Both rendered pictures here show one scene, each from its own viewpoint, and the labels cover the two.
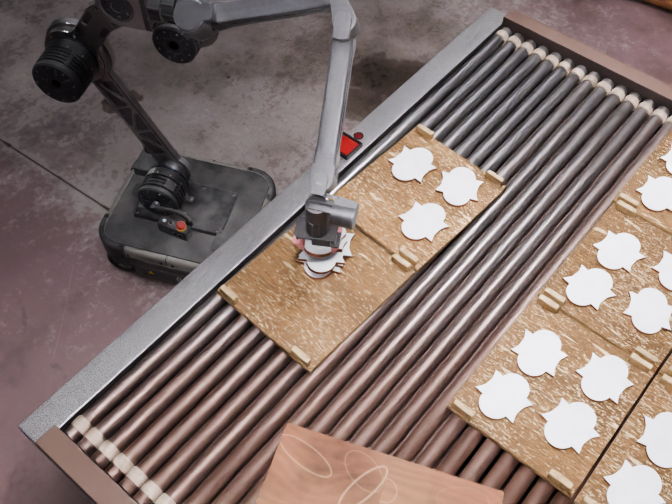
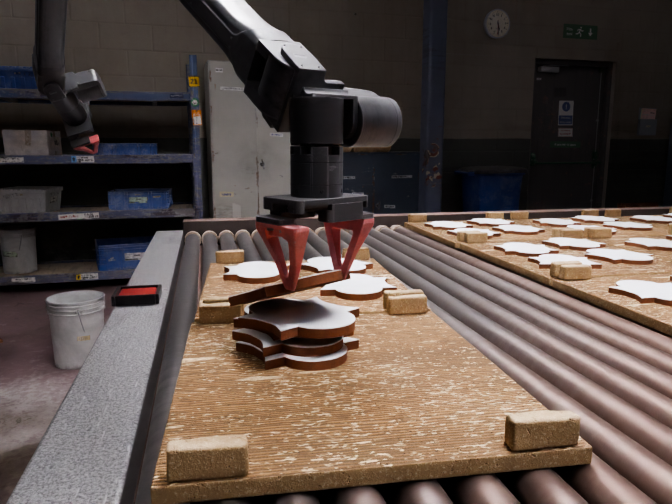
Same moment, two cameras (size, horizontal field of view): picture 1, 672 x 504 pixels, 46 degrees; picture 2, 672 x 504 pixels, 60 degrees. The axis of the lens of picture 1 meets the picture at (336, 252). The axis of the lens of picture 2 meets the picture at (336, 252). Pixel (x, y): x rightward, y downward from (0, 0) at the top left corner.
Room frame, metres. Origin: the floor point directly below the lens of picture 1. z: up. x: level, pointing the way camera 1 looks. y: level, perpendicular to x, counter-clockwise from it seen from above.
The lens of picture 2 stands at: (0.77, 0.54, 1.18)
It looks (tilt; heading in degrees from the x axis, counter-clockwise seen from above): 10 degrees down; 308
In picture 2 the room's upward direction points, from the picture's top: straight up
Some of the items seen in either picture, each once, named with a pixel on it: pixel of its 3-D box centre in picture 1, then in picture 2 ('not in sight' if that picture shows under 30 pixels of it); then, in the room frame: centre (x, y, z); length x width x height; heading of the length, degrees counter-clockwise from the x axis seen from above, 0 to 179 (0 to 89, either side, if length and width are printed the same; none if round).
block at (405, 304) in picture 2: (401, 262); (407, 304); (1.20, -0.18, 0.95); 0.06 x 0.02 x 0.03; 48
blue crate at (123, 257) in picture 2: not in sight; (134, 252); (5.31, -2.38, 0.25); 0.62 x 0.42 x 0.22; 62
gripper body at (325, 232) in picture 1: (317, 224); (316, 178); (1.18, 0.05, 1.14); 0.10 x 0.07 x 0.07; 82
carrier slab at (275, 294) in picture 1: (316, 282); (339, 374); (1.14, 0.05, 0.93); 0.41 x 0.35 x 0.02; 138
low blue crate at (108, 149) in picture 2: not in sight; (124, 149); (5.29, -2.34, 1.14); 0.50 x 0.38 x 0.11; 63
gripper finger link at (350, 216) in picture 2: (327, 241); (332, 240); (1.18, 0.02, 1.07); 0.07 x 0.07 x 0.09; 82
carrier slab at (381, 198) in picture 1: (416, 195); (302, 286); (1.45, -0.24, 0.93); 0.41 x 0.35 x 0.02; 137
